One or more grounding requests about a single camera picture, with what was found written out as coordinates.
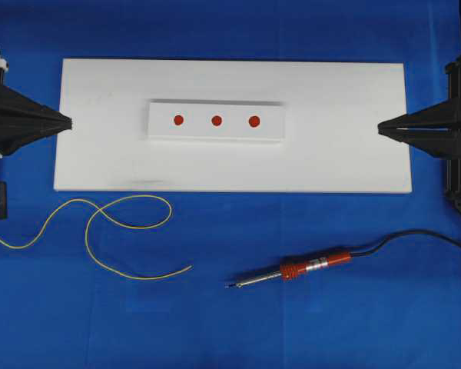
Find yellow solder wire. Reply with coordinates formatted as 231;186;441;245
0;194;194;281

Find red handled soldering iron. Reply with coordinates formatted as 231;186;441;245
226;251;352;288

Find small raised white plate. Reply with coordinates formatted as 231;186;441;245
148;100;286;144

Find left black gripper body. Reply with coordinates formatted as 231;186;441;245
0;85;23;156

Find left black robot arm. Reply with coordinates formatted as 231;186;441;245
0;55;72;158

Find large white base board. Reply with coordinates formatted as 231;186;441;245
54;58;412;194

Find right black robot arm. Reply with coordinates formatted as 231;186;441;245
378;56;461;201

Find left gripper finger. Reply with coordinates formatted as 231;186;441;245
21;123;72;146
21;99;72;125

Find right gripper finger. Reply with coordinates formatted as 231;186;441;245
378;129;446;158
377;102;446;130

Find blue table cloth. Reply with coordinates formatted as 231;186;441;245
0;1;461;368

